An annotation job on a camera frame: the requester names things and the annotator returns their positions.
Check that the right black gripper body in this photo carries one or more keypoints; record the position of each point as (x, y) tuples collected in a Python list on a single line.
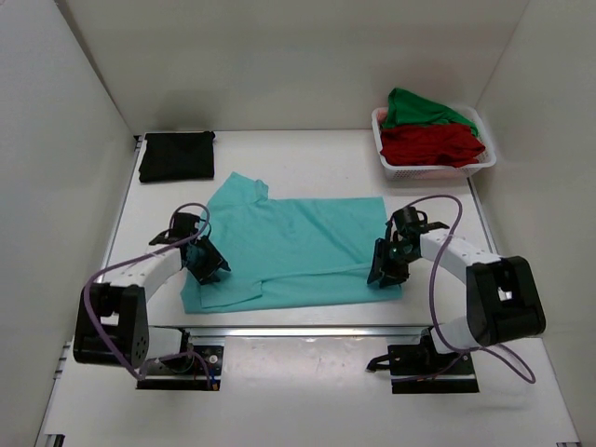
[(396, 262)]

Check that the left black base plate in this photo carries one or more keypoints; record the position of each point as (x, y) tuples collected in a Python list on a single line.
[(187, 373)]

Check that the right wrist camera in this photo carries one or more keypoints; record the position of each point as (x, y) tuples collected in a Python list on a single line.
[(409, 222)]

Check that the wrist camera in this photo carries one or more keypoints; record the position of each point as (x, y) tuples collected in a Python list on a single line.
[(409, 222), (182, 226)]

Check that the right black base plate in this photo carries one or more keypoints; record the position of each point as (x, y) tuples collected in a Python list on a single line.
[(418, 370)]

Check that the white plastic basket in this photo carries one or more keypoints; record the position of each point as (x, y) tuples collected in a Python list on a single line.
[(394, 173)]

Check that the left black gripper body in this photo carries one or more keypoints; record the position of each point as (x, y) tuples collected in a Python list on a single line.
[(207, 261)]

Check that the red t shirt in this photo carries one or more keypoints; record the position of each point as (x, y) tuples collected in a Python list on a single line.
[(450, 145)]

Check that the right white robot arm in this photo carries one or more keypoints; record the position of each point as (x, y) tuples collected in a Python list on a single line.
[(502, 300)]

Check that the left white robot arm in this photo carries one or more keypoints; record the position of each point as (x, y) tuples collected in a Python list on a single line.
[(112, 327)]

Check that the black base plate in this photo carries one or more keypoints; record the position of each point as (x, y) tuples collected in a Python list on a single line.
[(418, 370), (187, 373)]

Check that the folded black t shirt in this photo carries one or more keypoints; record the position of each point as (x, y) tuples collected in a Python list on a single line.
[(173, 157)]

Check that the aluminium rail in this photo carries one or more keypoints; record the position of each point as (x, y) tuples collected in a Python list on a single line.
[(308, 331)]

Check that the green t shirt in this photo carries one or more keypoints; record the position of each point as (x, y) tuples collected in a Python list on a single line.
[(407, 108)]

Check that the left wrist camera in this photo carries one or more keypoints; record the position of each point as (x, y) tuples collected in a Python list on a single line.
[(182, 226)]

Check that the teal t shirt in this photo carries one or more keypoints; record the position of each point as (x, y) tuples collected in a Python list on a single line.
[(288, 253)]

